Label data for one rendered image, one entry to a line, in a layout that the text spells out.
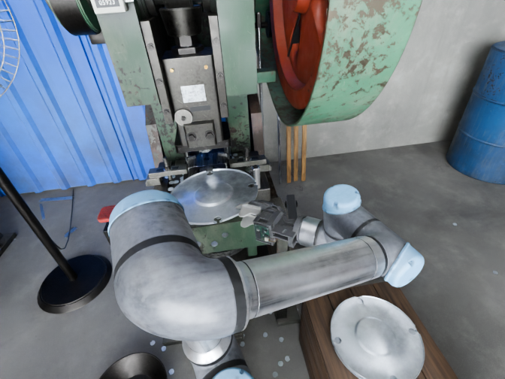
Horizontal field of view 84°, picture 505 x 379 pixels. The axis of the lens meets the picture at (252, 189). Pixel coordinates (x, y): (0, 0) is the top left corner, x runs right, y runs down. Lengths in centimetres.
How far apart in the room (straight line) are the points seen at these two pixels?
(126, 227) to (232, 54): 60
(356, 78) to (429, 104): 226
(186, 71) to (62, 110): 164
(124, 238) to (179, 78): 62
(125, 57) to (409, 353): 122
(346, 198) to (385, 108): 217
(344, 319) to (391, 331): 15
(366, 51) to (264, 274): 50
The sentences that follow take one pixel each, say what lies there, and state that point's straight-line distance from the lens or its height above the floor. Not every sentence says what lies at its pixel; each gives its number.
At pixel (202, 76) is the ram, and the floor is 111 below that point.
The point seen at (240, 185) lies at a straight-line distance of 93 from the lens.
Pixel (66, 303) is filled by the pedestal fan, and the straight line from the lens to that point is 186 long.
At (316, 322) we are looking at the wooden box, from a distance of 113.
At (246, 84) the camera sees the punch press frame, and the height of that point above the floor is 109.
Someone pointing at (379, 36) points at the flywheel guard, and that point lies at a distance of 68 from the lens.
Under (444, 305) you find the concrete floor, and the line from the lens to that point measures 177.
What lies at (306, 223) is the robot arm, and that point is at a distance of 70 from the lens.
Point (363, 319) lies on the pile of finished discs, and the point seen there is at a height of 37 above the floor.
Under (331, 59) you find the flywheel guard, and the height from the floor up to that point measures 120.
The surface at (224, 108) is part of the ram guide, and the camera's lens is 92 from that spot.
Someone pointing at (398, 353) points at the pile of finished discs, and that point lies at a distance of 113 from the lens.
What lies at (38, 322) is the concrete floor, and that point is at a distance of 192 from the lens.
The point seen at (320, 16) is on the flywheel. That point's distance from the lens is 92.
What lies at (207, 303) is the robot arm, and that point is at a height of 106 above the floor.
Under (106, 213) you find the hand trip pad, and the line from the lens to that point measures 103.
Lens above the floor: 135
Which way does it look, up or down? 37 degrees down
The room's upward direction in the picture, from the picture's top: 4 degrees counter-clockwise
